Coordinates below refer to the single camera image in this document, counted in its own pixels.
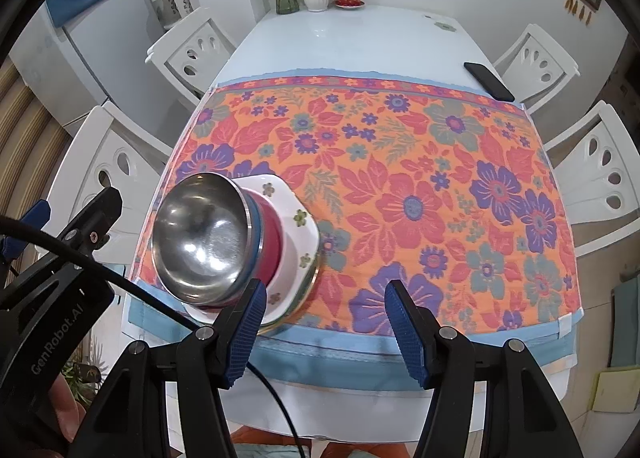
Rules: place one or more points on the white refrigerator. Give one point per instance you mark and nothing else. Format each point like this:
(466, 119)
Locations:
(96, 57)

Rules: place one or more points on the operator left hand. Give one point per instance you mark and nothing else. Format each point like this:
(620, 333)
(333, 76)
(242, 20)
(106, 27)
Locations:
(68, 412)

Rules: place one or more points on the floral orange tablecloth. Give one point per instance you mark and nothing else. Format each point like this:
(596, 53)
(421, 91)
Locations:
(448, 191)

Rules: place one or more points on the white chair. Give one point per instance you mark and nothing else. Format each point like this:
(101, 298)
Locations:
(535, 68)
(599, 178)
(109, 150)
(191, 54)

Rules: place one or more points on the red steel bowl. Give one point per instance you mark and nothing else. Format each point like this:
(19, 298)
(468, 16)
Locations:
(267, 247)

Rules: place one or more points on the white chair near left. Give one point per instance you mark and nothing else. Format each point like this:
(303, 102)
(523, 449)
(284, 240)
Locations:
(109, 150)

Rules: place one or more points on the pink steel bowl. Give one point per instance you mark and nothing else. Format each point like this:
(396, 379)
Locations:
(206, 238)

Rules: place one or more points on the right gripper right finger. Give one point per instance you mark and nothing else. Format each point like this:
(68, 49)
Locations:
(523, 416)

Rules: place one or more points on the white chair far left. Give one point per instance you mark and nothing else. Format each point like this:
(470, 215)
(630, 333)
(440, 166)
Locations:
(191, 54)

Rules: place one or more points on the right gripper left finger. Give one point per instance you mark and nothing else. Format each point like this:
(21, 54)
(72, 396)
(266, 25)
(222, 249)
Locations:
(128, 417)

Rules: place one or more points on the white chair far right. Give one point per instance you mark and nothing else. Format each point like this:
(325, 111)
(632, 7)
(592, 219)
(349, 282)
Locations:
(535, 68)

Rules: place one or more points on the white chair near right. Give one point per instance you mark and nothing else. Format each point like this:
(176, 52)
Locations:
(599, 178)

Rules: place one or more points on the small octagonal clover plate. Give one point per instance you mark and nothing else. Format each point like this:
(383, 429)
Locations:
(301, 235)

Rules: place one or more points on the black smartphone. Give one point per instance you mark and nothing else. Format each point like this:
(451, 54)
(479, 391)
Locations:
(490, 83)

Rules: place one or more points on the round sunflower plate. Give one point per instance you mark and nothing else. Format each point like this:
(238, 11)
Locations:
(286, 296)

